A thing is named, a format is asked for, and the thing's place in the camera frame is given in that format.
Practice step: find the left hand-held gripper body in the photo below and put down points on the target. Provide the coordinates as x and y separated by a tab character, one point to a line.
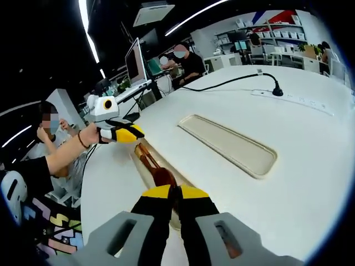
100	110

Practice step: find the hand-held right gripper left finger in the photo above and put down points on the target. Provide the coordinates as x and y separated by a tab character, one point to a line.
149	221

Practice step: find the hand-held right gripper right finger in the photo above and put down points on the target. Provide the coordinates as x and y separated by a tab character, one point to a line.
199	221

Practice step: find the slender brown wooden utensil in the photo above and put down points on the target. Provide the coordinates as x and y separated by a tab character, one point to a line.
158	164

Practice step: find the brown wooden spoon utensil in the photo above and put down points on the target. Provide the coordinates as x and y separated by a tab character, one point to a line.
164	177

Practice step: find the beige cutlery case lid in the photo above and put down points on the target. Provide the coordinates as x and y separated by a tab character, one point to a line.
230	149

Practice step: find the person's left hand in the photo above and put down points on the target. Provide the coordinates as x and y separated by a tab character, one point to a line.
93	135

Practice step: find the small green desk plant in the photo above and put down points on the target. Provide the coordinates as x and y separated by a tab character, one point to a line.
124	86

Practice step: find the open white laptop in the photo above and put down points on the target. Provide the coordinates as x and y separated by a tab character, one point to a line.
134	63

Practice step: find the white ceiling light strip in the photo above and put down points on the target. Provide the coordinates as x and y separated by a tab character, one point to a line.
88	33
177	28

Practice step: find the black patterned shirt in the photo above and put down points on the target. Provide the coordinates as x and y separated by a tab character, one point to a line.
33	174

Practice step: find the ceiling air conditioner unit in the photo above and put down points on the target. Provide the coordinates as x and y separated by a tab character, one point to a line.
152	14

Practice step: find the white chest device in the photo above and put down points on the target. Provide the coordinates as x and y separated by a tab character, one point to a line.
20	199

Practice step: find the white table socket panel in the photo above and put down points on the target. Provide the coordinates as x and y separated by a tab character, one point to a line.
299	100

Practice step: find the storage shelf with white boxes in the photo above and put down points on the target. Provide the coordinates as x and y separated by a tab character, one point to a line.
277	34

